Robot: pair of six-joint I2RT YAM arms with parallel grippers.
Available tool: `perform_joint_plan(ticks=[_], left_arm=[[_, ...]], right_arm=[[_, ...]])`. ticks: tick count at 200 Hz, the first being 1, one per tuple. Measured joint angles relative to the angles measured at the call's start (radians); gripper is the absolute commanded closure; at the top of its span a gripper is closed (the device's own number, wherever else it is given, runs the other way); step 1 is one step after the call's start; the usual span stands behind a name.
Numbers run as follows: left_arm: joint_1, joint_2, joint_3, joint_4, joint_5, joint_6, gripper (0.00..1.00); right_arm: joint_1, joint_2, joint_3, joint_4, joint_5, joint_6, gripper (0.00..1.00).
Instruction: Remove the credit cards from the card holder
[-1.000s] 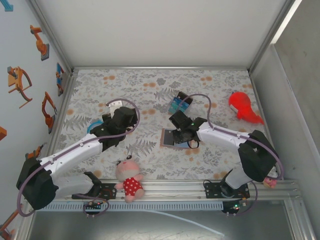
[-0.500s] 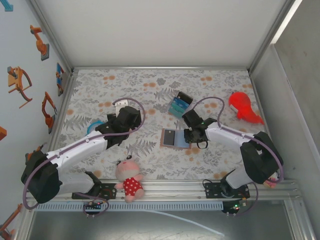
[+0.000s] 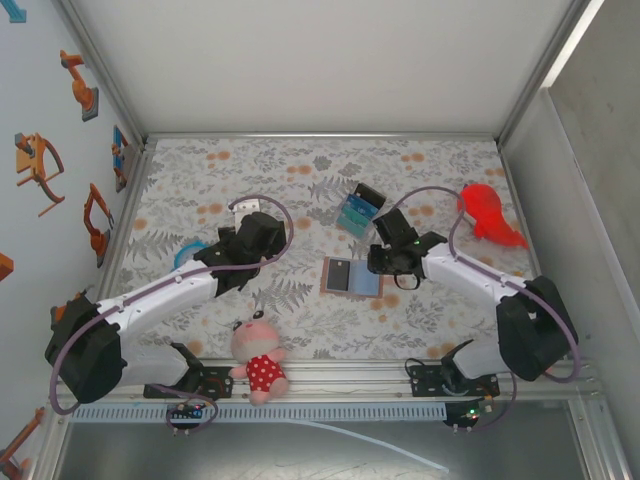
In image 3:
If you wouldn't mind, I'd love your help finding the aluminium right frame post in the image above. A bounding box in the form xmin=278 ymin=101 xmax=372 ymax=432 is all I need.
xmin=494 ymin=0 xmax=609 ymax=149

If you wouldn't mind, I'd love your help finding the aluminium left frame post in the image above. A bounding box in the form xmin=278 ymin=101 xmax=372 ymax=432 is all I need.
xmin=52 ymin=0 xmax=151 ymax=151

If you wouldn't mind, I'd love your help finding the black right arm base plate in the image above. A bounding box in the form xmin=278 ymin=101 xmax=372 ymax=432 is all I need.
xmin=409 ymin=363 xmax=500 ymax=399

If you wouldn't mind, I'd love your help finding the red plush toy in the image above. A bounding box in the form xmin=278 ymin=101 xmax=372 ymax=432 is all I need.
xmin=457 ymin=183 xmax=530 ymax=250

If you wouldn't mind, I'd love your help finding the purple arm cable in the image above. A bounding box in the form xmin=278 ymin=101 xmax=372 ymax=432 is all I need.
xmin=47 ymin=194 xmax=294 ymax=416
xmin=392 ymin=185 xmax=586 ymax=384

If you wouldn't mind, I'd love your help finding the left electronics board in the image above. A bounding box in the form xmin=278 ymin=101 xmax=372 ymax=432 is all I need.
xmin=167 ymin=402 xmax=207 ymax=426

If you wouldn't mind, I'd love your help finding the pink-framed blue picture book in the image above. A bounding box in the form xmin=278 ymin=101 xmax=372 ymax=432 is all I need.
xmin=320 ymin=255 xmax=387 ymax=300

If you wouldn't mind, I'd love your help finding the aluminium back frame rail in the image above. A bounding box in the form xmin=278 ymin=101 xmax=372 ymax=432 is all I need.
xmin=143 ymin=131 xmax=501 ymax=145

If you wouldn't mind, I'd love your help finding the blue card in box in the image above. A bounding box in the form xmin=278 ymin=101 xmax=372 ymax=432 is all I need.
xmin=343 ymin=194 xmax=377 ymax=217

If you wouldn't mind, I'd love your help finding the pink doll polka dot dress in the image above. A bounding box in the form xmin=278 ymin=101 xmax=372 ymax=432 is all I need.
xmin=228 ymin=308 xmax=290 ymax=407

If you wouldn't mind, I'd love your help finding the blue tape roll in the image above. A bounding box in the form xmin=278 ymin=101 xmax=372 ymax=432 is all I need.
xmin=173 ymin=238 xmax=207 ymax=270

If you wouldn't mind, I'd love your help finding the aluminium front frame rail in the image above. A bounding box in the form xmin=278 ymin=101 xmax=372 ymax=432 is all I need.
xmin=47 ymin=357 xmax=601 ymax=405

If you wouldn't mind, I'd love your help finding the floral table mat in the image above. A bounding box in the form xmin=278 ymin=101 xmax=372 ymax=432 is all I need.
xmin=99 ymin=137 xmax=564 ymax=361

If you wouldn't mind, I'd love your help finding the thin white plastic strip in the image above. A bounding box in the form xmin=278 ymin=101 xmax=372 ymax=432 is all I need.
xmin=292 ymin=418 xmax=451 ymax=474

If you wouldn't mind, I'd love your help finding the black card in box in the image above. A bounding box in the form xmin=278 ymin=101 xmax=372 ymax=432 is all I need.
xmin=355 ymin=183 xmax=387 ymax=210

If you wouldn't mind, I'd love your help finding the white slotted cable duct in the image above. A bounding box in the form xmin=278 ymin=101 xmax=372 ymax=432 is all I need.
xmin=69 ymin=403 xmax=448 ymax=422

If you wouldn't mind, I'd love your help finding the orange claw machine sticker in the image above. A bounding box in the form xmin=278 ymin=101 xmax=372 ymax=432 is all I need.
xmin=13 ymin=132 xmax=67 ymax=218

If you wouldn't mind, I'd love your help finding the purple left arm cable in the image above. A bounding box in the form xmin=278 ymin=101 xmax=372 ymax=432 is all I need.
xmin=47 ymin=194 xmax=294 ymax=416

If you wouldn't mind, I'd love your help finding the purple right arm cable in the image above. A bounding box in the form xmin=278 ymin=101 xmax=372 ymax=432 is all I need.
xmin=392 ymin=185 xmax=586 ymax=384

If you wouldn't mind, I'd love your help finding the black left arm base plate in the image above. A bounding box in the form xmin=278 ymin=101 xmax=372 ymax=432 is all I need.
xmin=143 ymin=364 xmax=235 ymax=400

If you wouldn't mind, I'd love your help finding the black credit card with chip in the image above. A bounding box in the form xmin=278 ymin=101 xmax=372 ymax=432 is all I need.
xmin=326 ymin=259 xmax=350 ymax=293

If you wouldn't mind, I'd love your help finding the aluminium left side rail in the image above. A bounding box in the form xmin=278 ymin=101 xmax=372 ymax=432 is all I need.
xmin=92 ymin=144 xmax=154 ymax=301

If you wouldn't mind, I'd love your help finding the teal and black box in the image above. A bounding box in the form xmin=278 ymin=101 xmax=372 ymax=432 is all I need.
xmin=334 ymin=182 xmax=389 ymax=240

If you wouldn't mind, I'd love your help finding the green card in box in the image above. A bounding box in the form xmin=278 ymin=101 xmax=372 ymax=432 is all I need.
xmin=339 ymin=207 xmax=374 ymax=226

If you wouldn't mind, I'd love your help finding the aluminium frame post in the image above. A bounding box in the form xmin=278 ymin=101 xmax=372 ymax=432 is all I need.
xmin=52 ymin=0 xmax=151 ymax=151
xmin=494 ymin=0 xmax=609 ymax=149

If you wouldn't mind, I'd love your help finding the right electronics board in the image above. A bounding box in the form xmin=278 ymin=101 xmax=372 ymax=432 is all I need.
xmin=443 ymin=397 xmax=495 ymax=432

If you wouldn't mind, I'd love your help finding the blue and orange sticker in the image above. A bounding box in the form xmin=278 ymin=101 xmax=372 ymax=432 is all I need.
xmin=109 ymin=124 xmax=134 ymax=195

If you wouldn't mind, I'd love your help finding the teal card in box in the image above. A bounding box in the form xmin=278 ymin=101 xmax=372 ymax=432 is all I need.
xmin=335 ymin=215 xmax=371 ymax=236

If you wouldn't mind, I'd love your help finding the electronics board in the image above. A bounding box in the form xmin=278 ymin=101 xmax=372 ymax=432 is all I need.
xmin=443 ymin=397 xmax=495 ymax=432
xmin=167 ymin=402 xmax=207 ymax=426

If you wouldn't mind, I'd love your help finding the aluminium frame rail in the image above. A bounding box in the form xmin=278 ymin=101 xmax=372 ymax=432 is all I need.
xmin=143 ymin=131 xmax=501 ymax=145
xmin=47 ymin=357 xmax=601 ymax=405

